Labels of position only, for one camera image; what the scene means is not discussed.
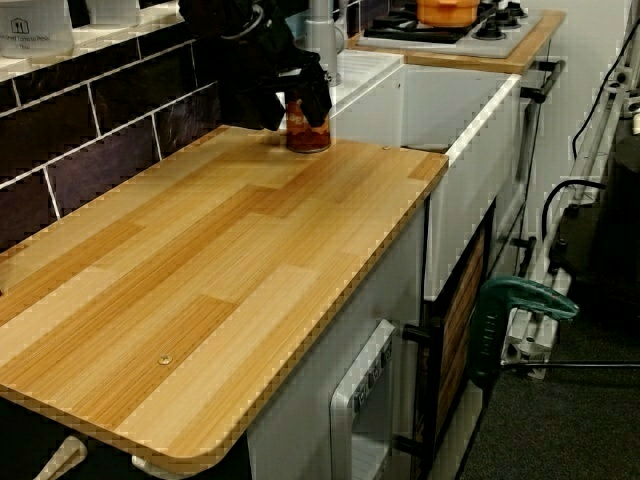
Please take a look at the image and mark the black equipment box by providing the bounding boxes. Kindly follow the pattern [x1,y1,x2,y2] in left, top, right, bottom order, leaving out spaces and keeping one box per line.
[549,117,640,304]

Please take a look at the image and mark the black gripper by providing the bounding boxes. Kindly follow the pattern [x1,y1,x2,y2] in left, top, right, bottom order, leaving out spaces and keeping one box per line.
[215,8,335,133]

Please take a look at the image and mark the silver aluminium frame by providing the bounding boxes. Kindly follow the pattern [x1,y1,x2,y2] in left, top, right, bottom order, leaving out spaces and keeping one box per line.
[498,49,640,382]

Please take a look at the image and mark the curved toy faucet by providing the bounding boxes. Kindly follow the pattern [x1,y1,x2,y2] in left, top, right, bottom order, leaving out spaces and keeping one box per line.
[303,0,347,87]

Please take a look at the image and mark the grey toy stove top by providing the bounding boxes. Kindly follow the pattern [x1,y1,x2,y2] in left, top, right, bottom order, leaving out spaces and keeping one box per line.
[356,8,545,59]

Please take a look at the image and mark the black oven handle bar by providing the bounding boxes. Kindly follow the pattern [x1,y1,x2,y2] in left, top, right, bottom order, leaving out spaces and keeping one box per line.
[519,58,568,105]

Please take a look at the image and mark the black door handle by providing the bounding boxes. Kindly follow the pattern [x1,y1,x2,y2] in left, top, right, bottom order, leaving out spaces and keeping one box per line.
[393,433,427,460]
[401,321,442,355]

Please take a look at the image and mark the dark tiled backsplash shelf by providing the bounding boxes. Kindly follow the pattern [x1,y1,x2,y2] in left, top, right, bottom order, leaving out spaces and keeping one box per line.
[0,0,391,254]

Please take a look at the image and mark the white lidded plastic jar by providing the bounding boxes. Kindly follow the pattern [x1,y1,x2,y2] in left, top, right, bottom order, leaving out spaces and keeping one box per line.
[0,0,75,60]

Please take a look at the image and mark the black cable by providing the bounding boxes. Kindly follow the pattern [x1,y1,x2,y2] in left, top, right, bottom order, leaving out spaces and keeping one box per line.
[570,0,635,162]
[541,178,609,262]

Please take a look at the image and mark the wooden stove counter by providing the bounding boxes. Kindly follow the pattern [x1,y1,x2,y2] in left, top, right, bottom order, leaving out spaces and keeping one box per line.
[346,9,567,76]

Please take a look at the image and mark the grey toy dishwasher door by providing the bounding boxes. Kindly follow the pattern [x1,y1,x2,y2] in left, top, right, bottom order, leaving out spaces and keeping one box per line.
[328,318,397,480]

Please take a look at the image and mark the wood panel cabinet door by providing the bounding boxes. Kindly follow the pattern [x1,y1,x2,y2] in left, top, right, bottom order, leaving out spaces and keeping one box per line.
[423,227,497,454]

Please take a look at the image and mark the red-filled glass jar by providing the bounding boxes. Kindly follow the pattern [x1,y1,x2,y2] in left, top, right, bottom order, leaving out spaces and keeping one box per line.
[284,89,333,154]

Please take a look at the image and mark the orange toy pot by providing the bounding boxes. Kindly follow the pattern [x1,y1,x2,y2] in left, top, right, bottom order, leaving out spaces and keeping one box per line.
[415,0,482,29]

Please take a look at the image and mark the white toy kitchen cabinet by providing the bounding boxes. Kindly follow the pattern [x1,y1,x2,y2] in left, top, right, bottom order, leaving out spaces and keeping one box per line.
[244,49,569,480]

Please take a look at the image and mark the white plastic hook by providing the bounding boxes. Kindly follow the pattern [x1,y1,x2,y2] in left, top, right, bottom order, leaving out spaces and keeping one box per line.
[130,451,157,475]
[33,433,91,480]

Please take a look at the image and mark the white toy sink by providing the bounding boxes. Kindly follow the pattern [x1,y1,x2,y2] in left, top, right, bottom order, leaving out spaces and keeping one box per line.
[327,48,525,304]

